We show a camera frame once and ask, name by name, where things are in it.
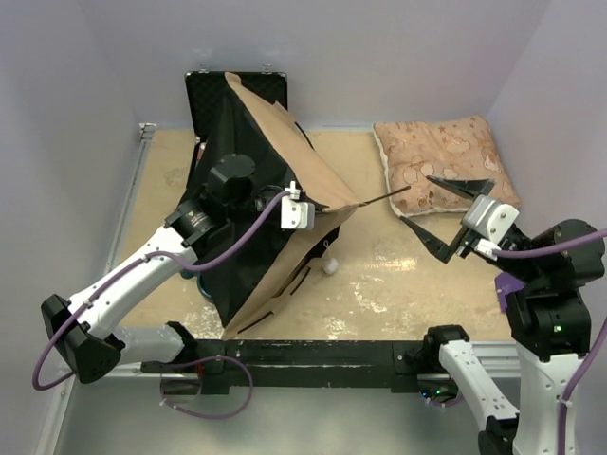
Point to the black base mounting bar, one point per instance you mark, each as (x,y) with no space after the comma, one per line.
(396,365)

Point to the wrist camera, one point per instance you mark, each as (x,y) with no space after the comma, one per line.
(295,212)
(490,218)

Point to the teal double pet bowl stand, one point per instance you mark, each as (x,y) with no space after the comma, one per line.
(202,289)

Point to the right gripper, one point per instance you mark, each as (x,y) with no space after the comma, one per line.
(463,239)

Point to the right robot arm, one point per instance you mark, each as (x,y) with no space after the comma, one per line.
(548,319)

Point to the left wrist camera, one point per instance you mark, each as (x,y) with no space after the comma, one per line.
(295,212)

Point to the black tent pole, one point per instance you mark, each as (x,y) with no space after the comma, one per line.
(384,196)

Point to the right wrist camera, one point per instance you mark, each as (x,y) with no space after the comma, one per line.
(490,218)

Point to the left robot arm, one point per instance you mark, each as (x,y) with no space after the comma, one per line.
(218,215)

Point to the beige patterned pet cushion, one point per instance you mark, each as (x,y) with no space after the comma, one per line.
(457,149)

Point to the white pompom toy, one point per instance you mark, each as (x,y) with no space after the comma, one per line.
(330,266)

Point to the purple box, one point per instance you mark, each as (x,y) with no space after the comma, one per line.
(506,284)

